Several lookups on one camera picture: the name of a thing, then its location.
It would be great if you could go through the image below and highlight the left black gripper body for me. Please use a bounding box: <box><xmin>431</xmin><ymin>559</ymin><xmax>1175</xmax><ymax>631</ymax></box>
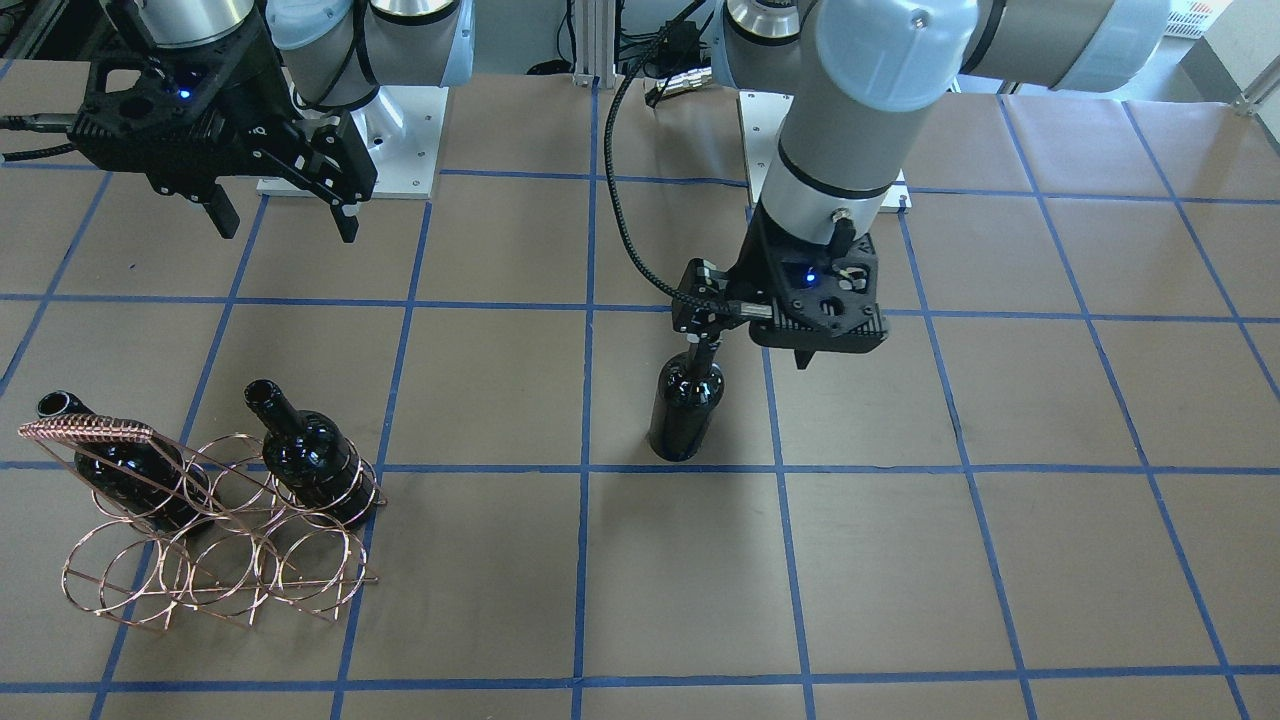
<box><xmin>671</xmin><ymin>215</ymin><xmax>890</xmax><ymax>354</ymax></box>

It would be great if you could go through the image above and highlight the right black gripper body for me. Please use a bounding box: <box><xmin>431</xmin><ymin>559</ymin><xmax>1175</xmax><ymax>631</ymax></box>
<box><xmin>70</xmin><ymin>26</ymin><xmax>376</xmax><ymax>206</ymax></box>

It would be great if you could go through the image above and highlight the dark wine bottle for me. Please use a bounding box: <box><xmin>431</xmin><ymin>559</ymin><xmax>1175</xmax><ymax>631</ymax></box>
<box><xmin>244</xmin><ymin>379</ymin><xmax>374</xmax><ymax>529</ymax></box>
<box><xmin>646</xmin><ymin>348</ymin><xmax>724</xmax><ymax>462</ymax></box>

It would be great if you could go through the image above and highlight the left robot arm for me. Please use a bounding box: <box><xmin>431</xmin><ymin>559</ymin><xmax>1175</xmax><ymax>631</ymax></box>
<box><xmin>690</xmin><ymin>1</ymin><xmax>1170</xmax><ymax>368</ymax></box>

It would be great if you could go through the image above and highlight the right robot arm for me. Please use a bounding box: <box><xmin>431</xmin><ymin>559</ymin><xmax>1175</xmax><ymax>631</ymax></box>
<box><xmin>59</xmin><ymin>1</ymin><xmax>474</xmax><ymax>243</ymax></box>

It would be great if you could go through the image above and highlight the dark wine bottle in basket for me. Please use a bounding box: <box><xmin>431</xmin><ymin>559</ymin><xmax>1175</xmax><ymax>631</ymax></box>
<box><xmin>244</xmin><ymin>379</ymin><xmax>374</xmax><ymax>529</ymax></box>

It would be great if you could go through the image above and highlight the black power adapter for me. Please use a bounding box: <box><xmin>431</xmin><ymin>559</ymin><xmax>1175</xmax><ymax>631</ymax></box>
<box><xmin>653</xmin><ymin>20</ymin><xmax>701</xmax><ymax>76</ymax></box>

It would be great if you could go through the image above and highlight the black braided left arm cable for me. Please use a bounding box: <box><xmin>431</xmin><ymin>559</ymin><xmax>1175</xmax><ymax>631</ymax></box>
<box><xmin>604</xmin><ymin>0</ymin><xmax>710</xmax><ymax>306</ymax></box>

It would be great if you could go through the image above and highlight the copper wire wine basket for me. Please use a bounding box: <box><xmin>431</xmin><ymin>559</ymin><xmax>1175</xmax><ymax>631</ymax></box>
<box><xmin>18</xmin><ymin>414</ymin><xmax>380</xmax><ymax>632</ymax></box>

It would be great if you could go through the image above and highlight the aluminium frame post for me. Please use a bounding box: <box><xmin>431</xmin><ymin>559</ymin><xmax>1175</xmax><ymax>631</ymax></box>
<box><xmin>570</xmin><ymin>0</ymin><xmax>620</xmax><ymax>88</ymax></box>

